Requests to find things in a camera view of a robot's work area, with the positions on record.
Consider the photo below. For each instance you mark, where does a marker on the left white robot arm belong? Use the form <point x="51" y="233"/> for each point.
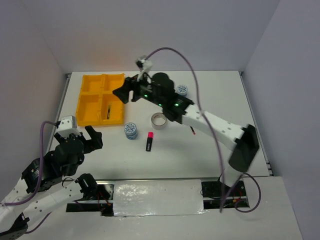
<point x="29" y="200"/>

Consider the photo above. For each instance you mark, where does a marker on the clear tape roll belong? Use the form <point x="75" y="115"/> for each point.
<point x="158" y="121"/>

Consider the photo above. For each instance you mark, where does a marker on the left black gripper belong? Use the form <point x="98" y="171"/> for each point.
<point x="96" y="142"/>

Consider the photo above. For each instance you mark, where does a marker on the blue-lidded round jar near bin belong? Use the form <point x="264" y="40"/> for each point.
<point x="130" y="130"/>

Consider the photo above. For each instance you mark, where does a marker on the blue pen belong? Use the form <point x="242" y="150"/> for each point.
<point x="108" y="111"/>

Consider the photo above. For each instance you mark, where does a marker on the blue-lidded round jar far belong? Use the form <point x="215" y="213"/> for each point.
<point x="182" y="90"/>

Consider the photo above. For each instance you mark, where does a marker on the yellow four-compartment plastic bin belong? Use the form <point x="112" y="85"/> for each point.
<point x="96" y="93"/>

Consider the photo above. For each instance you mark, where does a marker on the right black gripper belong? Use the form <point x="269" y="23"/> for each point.
<point x="130" y="84"/>

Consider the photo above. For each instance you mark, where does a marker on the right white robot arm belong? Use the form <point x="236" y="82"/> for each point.
<point x="242" y="141"/>

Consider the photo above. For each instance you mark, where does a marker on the pink highlighter marker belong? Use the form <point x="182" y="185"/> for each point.
<point x="149" y="141"/>

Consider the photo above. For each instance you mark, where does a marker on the metal base rail plate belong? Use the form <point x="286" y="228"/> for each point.
<point x="149" y="198"/>

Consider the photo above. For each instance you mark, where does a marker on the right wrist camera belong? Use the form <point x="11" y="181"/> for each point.
<point x="144" y="65"/>

